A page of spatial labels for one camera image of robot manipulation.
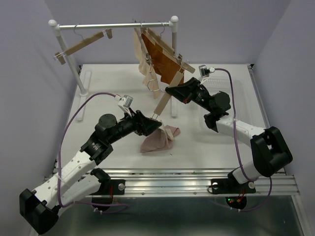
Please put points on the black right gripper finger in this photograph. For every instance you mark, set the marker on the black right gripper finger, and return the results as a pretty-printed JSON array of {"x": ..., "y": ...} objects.
[
  {"x": 191, "y": 84},
  {"x": 183, "y": 95}
]

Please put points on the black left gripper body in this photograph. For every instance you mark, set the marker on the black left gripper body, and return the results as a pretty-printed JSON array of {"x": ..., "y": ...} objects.
[{"x": 129, "y": 125}]

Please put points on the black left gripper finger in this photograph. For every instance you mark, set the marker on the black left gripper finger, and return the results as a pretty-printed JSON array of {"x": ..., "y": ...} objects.
[
  {"x": 146, "y": 123},
  {"x": 146, "y": 131}
]

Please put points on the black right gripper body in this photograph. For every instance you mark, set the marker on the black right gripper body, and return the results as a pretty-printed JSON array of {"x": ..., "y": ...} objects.
[{"x": 201, "y": 97}]

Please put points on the pink underwear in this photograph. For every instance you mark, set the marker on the pink underwear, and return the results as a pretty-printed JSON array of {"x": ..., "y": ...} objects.
[{"x": 161, "y": 139}]

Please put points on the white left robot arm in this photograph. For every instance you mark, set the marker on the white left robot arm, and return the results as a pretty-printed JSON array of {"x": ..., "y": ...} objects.
[{"x": 80, "y": 177}]

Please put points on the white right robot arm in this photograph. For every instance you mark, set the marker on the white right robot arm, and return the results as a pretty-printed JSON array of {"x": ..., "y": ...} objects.
[{"x": 270, "y": 152}]

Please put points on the brown underwear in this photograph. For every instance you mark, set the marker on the brown underwear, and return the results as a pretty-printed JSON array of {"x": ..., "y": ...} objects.
[{"x": 162, "y": 63}]

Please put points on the beige underwear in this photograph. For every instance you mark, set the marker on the beige underwear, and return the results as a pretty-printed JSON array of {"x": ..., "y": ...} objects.
[{"x": 150, "y": 81}]

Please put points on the empty wooden clip hanger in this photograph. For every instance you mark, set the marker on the empty wooden clip hanger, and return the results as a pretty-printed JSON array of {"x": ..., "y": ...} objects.
[{"x": 59, "y": 56}]

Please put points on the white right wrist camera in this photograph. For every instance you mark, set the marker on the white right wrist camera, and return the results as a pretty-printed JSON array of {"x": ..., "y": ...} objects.
[{"x": 205, "y": 72}]

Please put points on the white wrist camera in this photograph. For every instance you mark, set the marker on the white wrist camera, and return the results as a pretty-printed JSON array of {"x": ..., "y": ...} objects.
[
  {"x": 205, "y": 72},
  {"x": 124, "y": 103}
]

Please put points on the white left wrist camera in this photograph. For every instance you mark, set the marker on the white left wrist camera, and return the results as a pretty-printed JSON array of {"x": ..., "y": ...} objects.
[{"x": 124, "y": 103}]

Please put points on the aluminium mounting rail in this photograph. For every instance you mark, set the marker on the aluminium mounting rail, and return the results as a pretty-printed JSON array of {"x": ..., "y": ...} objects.
[{"x": 192, "y": 182}]

